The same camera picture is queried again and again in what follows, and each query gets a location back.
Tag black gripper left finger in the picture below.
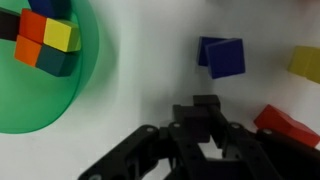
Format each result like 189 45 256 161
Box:
78 104 208 180

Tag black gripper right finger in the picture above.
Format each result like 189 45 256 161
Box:
193 94 320 180

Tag dark maroon wooden block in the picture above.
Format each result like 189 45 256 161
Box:
0 7 22 42
182 107 211 144

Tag red wooden block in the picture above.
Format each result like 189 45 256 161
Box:
18 8 48 45
253 103 320 148

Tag blue wooden block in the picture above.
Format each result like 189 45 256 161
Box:
27 0 73 20
196 35 247 80

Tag yellow wooden block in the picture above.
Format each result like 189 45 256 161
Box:
43 17 82 53
287 45 320 84

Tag green translucent plastic bowl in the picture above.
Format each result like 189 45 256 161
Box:
0 0 100 135

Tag dark teal wooden block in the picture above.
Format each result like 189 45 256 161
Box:
35 44 79 78

